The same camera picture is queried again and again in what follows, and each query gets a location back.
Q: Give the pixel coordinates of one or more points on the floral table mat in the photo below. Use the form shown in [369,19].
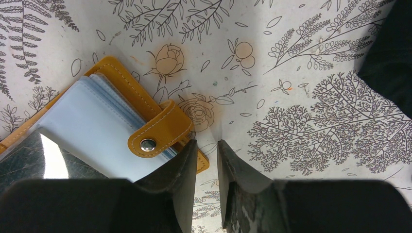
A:
[279,76]

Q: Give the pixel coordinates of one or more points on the dark brown credit card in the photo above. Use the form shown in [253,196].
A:
[37,157]

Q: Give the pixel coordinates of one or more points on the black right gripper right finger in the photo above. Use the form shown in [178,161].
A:
[254,203]

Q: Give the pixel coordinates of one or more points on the black cloth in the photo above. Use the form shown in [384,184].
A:
[387,68]

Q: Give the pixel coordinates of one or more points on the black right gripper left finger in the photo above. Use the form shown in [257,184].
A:
[161,202]

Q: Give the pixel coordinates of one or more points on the yellow leather card holder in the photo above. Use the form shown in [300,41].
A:
[107,120]

